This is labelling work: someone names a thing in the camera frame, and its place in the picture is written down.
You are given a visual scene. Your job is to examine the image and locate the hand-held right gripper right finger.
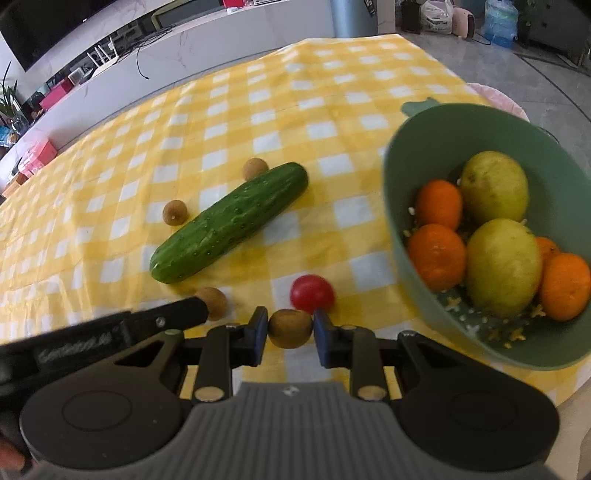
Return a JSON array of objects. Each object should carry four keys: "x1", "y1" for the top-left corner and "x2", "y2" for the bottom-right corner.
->
[{"x1": 314, "y1": 309, "x2": 463, "y2": 401}]

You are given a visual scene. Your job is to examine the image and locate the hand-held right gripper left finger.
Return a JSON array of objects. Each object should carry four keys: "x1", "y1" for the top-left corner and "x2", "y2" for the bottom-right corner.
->
[{"x1": 112, "y1": 307, "x2": 269, "y2": 403}]

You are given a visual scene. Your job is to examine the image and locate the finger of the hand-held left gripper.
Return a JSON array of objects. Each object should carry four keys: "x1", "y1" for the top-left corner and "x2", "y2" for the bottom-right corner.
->
[{"x1": 129, "y1": 296, "x2": 210, "y2": 334}]

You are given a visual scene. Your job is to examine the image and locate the red cherry tomato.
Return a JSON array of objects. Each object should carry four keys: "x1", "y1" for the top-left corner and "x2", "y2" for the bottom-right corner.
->
[{"x1": 290, "y1": 274, "x2": 336, "y2": 313}]

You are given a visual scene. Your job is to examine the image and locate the green cucumber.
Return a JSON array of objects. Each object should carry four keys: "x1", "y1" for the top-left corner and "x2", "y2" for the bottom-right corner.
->
[{"x1": 150, "y1": 162, "x2": 309, "y2": 284}]

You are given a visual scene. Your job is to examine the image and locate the orange tangerine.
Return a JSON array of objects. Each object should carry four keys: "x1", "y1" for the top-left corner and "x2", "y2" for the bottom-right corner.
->
[
  {"x1": 406, "y1": 224, "x2": 467, "y2": 291},
  {"x1": 533, "y1": 236, "x2": 561, "y2": 268},
  {"x1": 538, "y1": 252, "x2": 591, "y2": 322},
  {"x1": 414, "y1": 180, "x2": 464, "y2": 232}
]

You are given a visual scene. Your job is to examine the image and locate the green colander bowl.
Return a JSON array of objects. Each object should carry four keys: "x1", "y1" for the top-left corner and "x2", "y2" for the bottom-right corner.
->
[{"x1": 383, "y1": 97, "x2": 591, "y2": 372}]

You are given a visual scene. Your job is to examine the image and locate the yellow-green pear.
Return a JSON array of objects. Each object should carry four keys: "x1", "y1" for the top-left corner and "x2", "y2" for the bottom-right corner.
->
[
  {"x1": 464, "y1": 218, "x2": 543, "y2": 318},
  {"x1": 460, "y1": 151, "x2": 530, "y2": 225}
]

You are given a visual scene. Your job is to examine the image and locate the person's left hand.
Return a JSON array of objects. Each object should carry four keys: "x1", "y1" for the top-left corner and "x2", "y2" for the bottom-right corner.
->
[{"x1": 0, "y1": 436, "x2": 26, "y2": 469}]

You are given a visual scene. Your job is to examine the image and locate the pink-red box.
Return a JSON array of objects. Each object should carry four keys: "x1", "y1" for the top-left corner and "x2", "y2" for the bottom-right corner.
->
[{"x1": 18, "y1": 138, "x2": 58, "y2": 176}]

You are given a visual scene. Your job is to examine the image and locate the yellow checkered cloth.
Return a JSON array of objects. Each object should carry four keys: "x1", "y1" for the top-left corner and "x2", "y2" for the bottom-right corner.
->
[{"x1": 0, "y1": 34, "x2": 591, "y2": 416}]

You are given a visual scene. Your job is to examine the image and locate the magenta box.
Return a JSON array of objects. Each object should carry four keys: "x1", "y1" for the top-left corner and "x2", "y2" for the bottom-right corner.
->
[{"x1": 41, "y1": 78, "x2": 77, "y2": 112}]

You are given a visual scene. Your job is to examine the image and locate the white marble television cabinet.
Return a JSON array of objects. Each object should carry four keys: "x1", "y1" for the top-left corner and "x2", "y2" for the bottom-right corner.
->
[{"x1": 0, "y1": 0, "x2": 338, "y2": 199}]

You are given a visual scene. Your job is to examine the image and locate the green leafy plant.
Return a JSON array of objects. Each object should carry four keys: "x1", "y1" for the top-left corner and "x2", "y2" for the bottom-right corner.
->
[{"x1": 0, "y1": 60, "x2": 28, "y2": 134}]

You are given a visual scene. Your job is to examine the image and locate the white router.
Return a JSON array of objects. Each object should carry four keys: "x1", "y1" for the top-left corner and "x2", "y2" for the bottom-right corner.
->
[{"x1": 87, "y1": 39, "x2": 118, "y2": 68}]

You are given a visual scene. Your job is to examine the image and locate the pink plate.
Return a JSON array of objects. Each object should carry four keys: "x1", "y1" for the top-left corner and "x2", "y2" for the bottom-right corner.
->
[{"x1": 464, "y1": 82, "x2": 532, "y2": 123}]

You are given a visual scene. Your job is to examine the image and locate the black television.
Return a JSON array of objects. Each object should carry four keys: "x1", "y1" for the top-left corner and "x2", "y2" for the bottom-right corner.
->
[{"x1": 0, "y1": 0, "x2": 160, "y2": 72}]

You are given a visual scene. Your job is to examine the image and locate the grey trash can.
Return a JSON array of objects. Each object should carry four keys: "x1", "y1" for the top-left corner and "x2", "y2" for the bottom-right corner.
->
[{"x1": 329, "y1": 0, "x2": 380, "y2": 38}]

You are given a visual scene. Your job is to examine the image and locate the white plastic bag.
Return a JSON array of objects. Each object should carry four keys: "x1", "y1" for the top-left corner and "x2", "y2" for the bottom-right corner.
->
[{"x1": 421, "y1": 0, "x2": 455, "y2": 34}]

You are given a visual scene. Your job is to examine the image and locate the pink heater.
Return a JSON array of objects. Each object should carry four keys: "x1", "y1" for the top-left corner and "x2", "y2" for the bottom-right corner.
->
[{"x1": 452, "y1": 6, "x2": 477, "y2": 38}]

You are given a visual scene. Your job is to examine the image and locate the blue water jug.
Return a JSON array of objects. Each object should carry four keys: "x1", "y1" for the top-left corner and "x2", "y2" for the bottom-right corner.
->
[{"x1": 482, "y1": 0, "x2": 520, "y2": 47}]

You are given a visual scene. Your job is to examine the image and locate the dark grey cabinet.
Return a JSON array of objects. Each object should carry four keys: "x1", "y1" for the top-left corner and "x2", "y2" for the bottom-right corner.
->
[{"x1": 522, "y1": 0, "x2": 591, "y2": 65}]

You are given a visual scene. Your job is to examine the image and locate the black cable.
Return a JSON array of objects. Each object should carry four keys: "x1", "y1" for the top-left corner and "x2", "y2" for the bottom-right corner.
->
[{"x1": 134, "y1": 44, "x2": 151, "y2": 81}]

